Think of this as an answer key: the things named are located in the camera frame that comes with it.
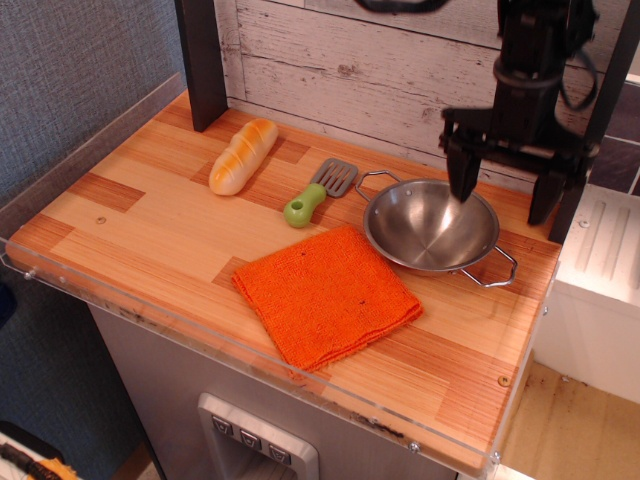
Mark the toy bread loaf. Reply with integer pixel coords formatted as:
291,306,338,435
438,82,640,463
209,118,279,196

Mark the dark shelf post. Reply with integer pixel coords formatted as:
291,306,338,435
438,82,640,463
174,0,228,132
548,0,639,244

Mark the yellow object bottom left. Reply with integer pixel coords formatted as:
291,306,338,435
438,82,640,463
27,459,78,480

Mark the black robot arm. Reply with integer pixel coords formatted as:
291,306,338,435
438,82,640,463
440,1,598,225

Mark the green-handled grey toy spatula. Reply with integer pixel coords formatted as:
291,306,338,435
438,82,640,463
283,158,359,228

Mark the clear acrylic counter guard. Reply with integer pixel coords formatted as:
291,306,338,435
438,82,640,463
6,231,560,479

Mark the stainless steel two-handled pot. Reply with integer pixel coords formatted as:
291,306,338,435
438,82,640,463
354,170,518,288

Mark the dark right shelf post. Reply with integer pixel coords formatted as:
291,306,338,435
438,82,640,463
548,0,639,244

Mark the folded orange cloth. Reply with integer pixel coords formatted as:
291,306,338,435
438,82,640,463
232,226,424,372

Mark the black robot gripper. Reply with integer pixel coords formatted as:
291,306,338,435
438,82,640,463
440,64,590,225

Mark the silver dispenser button panel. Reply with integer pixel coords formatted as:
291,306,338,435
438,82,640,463
198,393,320,479

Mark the dark left shelf post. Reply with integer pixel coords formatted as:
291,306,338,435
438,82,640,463
174,0,228,132

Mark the grey toy fridge cabinet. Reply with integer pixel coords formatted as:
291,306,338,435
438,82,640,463
91,307,456,479

